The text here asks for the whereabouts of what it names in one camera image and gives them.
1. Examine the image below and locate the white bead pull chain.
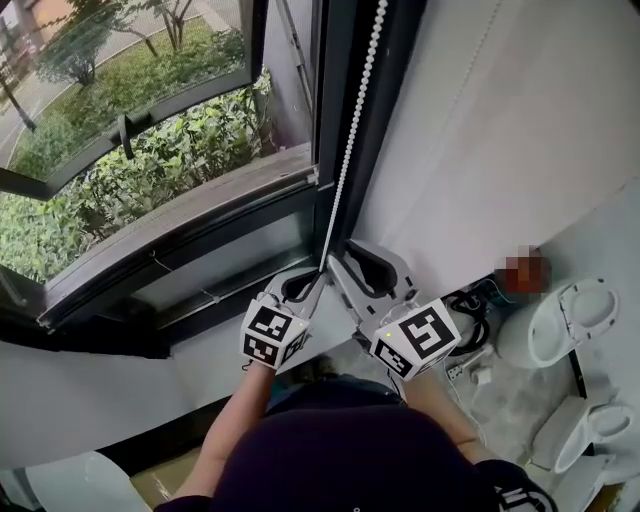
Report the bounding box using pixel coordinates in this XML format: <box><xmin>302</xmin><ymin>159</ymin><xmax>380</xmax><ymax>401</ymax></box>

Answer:
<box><xmin>449</xmin><ymin>0</ymin><xmax>504</xmax><ymax>116</ymax></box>
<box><xmin>318</xmin><ymin>0</ymin><xmax>390</xmax><ymax>281</ymax></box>

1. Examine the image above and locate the black coiled hose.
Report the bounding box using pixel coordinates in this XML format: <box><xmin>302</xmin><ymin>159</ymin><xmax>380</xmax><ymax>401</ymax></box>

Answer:
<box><xmin>442</xmin><ymin>292</ymin><xmax>494</xmax><ymax>356</ymax></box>

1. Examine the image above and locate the white plastic tube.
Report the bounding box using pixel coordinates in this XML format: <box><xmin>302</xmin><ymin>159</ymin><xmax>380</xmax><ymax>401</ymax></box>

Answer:
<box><xmin>449</xmin><ymin>347</ymin><xmax>496</xmax><ymax>369</ymax></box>

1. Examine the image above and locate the white toilet with tank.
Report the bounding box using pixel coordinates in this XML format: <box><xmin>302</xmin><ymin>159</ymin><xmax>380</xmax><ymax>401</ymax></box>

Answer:
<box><xmin>529</xmin><ymin>397</ymin><xmax>636</xmax><ymax>476</ymax></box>

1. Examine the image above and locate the white floor cable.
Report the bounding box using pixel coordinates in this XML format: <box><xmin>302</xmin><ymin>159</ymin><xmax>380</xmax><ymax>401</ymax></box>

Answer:
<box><xmin>444</xmin><ymin>369</ymin><xmax>489</xmax><ymax>446</ymax></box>

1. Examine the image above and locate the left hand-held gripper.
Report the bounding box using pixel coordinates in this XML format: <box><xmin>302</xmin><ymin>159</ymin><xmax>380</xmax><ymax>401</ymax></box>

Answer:
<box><xmin>241</xmin><ymin>268</ymin><xmax>332</xmax><ymax>375</ymax></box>

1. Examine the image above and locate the person's dark shirt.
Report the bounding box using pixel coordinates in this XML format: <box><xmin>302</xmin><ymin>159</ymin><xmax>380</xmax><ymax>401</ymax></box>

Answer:
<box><xmin>169</xmin><ymin>384</ymin><xmax>561</xmax><ymax>512</ymax></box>

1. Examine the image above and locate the red and blue vacuum machine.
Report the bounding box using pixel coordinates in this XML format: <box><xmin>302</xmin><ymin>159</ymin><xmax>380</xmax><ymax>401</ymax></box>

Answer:
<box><xmin>469</xmin><ymin>244</ymin><xmax>552</xmax><ymax>307</ymax></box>

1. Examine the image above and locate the white round toilet bowl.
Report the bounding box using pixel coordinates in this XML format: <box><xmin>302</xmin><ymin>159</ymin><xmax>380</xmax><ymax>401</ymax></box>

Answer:
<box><xmin>494</xmin><ymin>277</ymin><xmax>620</xmax><ymax>371</ymax></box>

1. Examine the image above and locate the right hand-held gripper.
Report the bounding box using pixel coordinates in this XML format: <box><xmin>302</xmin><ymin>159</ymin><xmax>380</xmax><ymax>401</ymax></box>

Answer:
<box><xmin>327</xmin><ymin>238</ymin><xmax>462</xmax><ymax>382</ymax></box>

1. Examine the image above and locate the closed brown cardboard box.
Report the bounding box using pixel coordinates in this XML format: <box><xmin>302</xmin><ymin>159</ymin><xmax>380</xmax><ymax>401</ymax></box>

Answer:
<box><xmin>129</xmin><ymin>447</ymin><xmax>207</xmax><ymax>512</ymax></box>

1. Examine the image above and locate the black hinged window sash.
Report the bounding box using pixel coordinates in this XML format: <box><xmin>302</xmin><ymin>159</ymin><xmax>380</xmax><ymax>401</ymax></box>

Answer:
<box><xmin>0</xmin><ymin>0</ymin><xmax>270</xmax><ymax>202</ymax></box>

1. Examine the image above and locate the person's left forearm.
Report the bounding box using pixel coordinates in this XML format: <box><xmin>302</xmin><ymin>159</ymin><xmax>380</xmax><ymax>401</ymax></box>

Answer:
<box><xmin>199</xmin><ymin>362</ymin><xmax>276</xmax><ymax>494</ymax></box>

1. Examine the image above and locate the person's right forearm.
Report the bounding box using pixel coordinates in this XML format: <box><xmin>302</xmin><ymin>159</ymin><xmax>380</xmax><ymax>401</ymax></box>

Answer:
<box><xmin>399</xmin><ymin>372</ymin><xmax>496</xmax><ymax>466</ymax></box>

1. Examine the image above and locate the black threshold strip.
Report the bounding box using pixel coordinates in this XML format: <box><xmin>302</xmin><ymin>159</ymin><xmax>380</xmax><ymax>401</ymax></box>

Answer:
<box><xmin>569</xmin><ymin>344</ymin><xmax>589</xmax><ymax>399</ymax></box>

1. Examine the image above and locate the person's shoe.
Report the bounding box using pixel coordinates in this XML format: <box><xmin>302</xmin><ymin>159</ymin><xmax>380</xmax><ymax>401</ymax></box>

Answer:
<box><xmin>299</xmin><ymin>354</ymin><xmax>342</xmax><ymax>382</ymax></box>

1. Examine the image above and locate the white ceramic basin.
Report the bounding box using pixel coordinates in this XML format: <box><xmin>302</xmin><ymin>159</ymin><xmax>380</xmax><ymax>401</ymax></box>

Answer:
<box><xmin>24</xmin><ymin>449</ymin><xmax>151</xmax><ymax>512</ymax></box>

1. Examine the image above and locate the thin window cord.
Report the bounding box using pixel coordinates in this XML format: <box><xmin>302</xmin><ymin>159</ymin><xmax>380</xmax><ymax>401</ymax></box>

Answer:
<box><xmin>148</xmin><ymin>251</ymin><xmax>222</xmax><ymax>302</ymax></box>

